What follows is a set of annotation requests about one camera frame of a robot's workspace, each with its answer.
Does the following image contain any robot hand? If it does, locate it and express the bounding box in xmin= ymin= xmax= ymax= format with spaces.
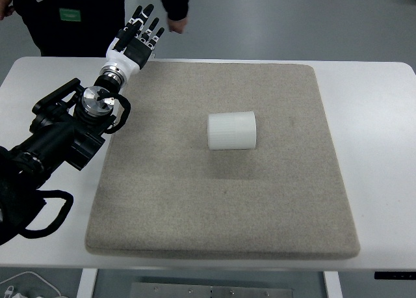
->
xmin=105 ymin=4 xmax=166 ymax=77

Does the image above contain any white cup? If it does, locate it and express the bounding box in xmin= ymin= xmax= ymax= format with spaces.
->
xmin=207 ymin=111 xmax=257 ymax=150

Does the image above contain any person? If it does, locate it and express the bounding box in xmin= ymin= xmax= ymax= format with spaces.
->
xmin=0 ymin=0 xmax=190 ymax=57

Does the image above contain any person's left hand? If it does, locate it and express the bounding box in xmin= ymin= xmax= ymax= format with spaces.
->
xmin=166 ymin=16 xmax=189 ymax=35

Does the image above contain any person's hand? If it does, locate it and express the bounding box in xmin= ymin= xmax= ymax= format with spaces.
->
xmin=166 ymin=16 xmax=189 ymax=35
xmin=0 ymin=0 xmax=16 ymax=21

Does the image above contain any person's right hand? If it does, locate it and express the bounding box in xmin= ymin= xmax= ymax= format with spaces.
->
xmin=0 ymin=0 xmax=16 ymax=21

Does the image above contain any beige felt mat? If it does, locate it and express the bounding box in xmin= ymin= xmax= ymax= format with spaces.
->
xmin=84 ymin=61 xmax=361 ymax=262

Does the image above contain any white table leg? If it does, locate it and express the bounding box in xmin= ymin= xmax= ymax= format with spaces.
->
xmin=323 ymin=271 xmax=342 ymax=298
xmin=77 ymin=268 xmax=98 ymax=298

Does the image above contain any grey metal plate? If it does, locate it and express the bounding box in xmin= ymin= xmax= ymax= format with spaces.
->
xmin=130 ymin=281 xmax=293 ymax=298

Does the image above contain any black table control panel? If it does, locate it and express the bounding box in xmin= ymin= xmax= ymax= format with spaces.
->
xmin=373 ymin=271 xmax=416 ymax=281

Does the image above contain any white floor cable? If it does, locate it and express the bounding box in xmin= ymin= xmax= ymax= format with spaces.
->
xmin=0 ymin=271 xmax=62 ymax=298

